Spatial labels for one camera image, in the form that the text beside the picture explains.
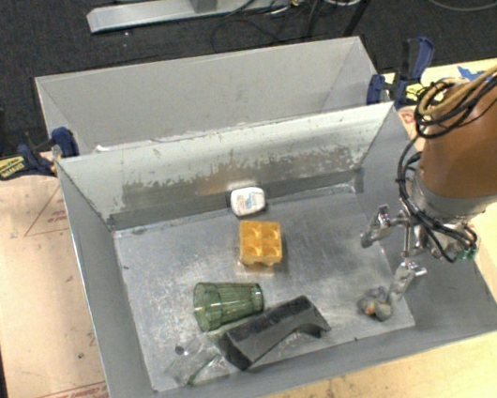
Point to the clear glass cup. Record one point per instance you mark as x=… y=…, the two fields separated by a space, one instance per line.
x=196 y=362

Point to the brown cardboard board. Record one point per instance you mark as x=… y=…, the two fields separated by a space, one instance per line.
x=35 y=288

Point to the dark grey arch block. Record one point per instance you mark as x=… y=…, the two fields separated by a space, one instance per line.
x=266 y=328

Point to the green glass cup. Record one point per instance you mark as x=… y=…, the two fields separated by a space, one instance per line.
x=228 y=302

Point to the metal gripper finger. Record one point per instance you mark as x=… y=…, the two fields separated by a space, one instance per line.
x=404 y=277
x=379 y=223

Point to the yellow block with round holes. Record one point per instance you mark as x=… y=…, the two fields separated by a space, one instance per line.
x=260 y=241

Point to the small white box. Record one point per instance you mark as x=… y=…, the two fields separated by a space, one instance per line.
x=247 y=201

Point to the grey metal bin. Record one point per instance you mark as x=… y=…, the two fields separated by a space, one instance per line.
x=223 y=164

